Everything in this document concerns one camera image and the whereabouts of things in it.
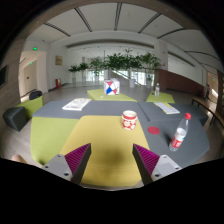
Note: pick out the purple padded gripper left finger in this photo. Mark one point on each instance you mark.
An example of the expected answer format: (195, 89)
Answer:
(71, 166)

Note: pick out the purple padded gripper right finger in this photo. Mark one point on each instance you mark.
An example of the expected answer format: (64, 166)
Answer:
(153, 167)

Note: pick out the small distant water bottle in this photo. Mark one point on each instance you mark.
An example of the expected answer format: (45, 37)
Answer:
(157, 90)

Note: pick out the red round coaster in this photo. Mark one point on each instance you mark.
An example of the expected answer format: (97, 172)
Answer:
(153, 130)

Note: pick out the clear bottle red cap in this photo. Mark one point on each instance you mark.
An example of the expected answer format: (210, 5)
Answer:
(180, 133)

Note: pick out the red white patterned mug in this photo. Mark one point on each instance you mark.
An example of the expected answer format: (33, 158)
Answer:
(129, 119)

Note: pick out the yellow white booklet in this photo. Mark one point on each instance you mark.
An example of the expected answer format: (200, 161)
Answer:
(167, 108)

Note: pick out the white magazine on table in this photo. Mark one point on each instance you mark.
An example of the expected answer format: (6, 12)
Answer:
(77, 104)

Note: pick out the lime green seat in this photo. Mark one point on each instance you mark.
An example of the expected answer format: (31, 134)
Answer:
(29, 107)

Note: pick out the dark grey cube stool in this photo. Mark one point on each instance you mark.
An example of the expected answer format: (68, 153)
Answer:
(15, 118)

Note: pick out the wooden bench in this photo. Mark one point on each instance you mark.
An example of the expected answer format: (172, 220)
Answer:
(215, 114)

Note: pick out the red fire extinguisher box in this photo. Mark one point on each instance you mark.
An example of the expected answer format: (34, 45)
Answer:
(58, 82)

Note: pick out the red blue white box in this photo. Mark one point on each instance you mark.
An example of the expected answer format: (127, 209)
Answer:
(111, 87)

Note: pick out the potted plant left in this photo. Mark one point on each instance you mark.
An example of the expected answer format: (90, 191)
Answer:
(74, 69)

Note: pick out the potted plant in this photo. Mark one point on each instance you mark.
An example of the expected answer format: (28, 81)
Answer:
(123, 63)
(149, 63)
(74, 69)

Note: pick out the potted plant right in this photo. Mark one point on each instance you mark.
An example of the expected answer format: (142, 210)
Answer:
(149, 63)

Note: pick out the potted plant centre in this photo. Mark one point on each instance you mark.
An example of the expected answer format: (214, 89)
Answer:
(123, 63)

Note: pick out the framed wall picture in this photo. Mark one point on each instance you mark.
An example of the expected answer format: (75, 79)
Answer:
(58, 60)

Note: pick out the wall mounted black screen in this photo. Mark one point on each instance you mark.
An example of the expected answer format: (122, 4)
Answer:
(3, 75)

